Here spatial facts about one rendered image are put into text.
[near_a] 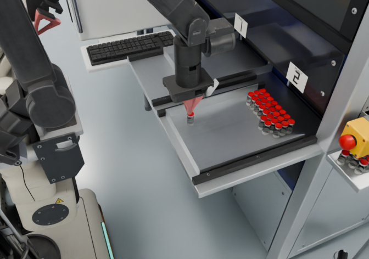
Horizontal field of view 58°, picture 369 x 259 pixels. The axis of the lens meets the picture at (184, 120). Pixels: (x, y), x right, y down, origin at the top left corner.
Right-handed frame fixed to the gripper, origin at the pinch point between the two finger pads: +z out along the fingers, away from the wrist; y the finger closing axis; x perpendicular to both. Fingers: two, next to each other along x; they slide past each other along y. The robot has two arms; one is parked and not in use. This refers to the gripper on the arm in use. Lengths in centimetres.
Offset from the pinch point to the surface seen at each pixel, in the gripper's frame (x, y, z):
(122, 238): 32, -25, 108
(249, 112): 11.6, 26.2, 20.5
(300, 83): 4.9, 38.2, 7.5
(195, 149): 3.7, 3.5, 20.1
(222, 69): 36, 29, 20
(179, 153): 4.2, -1.5, 20.2
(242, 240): 8, 32, 109
